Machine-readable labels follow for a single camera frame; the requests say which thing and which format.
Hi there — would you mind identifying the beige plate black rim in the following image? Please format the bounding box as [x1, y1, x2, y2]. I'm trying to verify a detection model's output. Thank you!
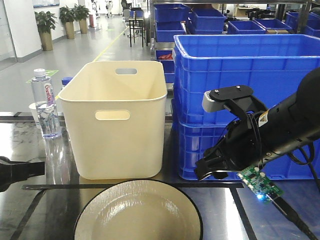
[74, 179, 204, 240]

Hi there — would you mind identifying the potted plant gold pot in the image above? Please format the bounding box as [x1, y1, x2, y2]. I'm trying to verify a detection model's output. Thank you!
[34, 11, 57, 51]

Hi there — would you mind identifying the large blue plastic crate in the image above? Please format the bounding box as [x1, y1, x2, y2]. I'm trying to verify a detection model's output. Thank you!
[172, 34, 320, 125]

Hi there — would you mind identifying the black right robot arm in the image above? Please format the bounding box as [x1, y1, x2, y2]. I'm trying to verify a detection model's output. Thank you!
[194, 68, 320, 180]

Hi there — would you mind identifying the green circuit board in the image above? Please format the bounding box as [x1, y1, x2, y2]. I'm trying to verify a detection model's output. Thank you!
[237, 165, 285, 204]

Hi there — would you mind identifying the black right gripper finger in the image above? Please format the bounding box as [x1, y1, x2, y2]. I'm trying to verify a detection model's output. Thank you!
[194, 157, 228, 181]

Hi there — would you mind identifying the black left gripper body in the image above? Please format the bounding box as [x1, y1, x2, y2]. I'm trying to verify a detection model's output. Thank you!
[0, 156, 45, 192]

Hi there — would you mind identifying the black cable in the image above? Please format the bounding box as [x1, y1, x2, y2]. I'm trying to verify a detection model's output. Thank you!
[269, 144, 320, 240]

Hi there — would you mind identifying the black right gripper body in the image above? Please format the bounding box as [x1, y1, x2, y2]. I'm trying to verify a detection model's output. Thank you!
[203, 117, 262, 172]

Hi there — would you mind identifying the clear water bottle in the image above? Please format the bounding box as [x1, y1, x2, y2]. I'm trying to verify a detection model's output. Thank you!
[31, 68, 62, 139]

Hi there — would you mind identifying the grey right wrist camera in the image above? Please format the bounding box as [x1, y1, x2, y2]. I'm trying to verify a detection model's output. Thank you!
[202, 85, 268, 121]

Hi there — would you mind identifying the lower blue plastic crate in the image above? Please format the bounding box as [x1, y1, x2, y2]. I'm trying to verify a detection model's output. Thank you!
[171, 99, 320, 181]

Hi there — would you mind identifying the white paper cup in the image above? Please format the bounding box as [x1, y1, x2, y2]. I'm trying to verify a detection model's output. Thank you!
[28, 103, 41, 130]

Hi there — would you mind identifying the cream plastic bin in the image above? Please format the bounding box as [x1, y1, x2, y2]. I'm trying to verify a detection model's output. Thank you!
[58, 60, 167, 180]

